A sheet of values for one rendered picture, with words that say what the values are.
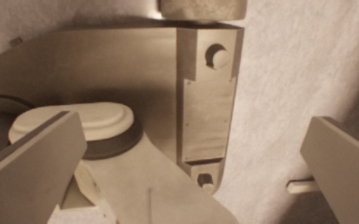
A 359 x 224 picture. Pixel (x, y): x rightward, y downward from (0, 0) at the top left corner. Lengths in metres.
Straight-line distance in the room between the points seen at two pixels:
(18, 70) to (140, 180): 0.35
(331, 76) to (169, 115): 0.67
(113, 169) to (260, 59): 0.58
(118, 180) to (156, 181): 0.05
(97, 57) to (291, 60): 0.62
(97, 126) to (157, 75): 0.19
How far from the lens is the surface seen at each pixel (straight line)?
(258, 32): 0.71
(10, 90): 0.55
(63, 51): 0.48
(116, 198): 0.29
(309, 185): 1.25
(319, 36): 0.85
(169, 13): 0.47
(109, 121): 0.35
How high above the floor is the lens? 0.61
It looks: 60 degrees down
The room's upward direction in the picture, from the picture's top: 161 degrees clockwise
